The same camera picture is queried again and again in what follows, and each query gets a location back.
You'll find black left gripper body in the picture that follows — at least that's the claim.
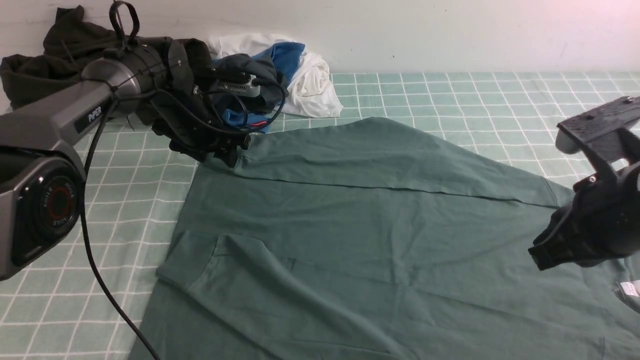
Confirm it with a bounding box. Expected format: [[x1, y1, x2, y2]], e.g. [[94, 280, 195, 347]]
[[150, 39, 250, 167]]

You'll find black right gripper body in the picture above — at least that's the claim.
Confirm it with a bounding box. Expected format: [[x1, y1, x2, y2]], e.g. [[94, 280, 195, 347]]
[[528, 163, 639, 271]]

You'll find green long-sleeved shirt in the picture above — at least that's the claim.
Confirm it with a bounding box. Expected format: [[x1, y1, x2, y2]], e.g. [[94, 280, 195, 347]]
[[140, 118, 639, 360]]

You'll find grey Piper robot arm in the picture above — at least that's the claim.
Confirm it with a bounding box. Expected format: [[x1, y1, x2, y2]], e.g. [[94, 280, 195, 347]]
[[1, 36, 639, 280]]

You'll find dark grey crumpled garment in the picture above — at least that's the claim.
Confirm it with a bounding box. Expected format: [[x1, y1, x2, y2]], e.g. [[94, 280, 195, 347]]
[[212, 53, 290, 117]]

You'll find blue crumpled garment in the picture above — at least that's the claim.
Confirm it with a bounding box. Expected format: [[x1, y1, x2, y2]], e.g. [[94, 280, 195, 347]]
[[215, 41, 306, 133]]

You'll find white crumpled garment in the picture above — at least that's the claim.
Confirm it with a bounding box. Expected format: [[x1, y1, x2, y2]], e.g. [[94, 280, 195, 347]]
[[208, 32, 343, 118]]

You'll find dark olive crumpled garment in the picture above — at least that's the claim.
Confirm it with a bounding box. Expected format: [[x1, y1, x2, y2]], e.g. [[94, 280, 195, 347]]
[[0, 6, 214, 126]]

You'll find green checkered tablecloth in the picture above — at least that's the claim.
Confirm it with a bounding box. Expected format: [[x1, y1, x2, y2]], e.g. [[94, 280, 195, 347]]
[[0, 73, 640, 360]]

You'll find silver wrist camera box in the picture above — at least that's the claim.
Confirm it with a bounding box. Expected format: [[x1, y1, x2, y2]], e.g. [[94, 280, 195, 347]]
[[210, 74, 261, 98]]

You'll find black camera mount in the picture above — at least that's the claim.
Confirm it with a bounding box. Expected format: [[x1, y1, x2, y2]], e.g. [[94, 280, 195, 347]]
[[555, 96, 640, 183]]

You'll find black camera cable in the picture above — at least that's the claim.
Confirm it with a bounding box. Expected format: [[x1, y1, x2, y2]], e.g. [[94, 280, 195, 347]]
[[80, 75, 288, 360]]

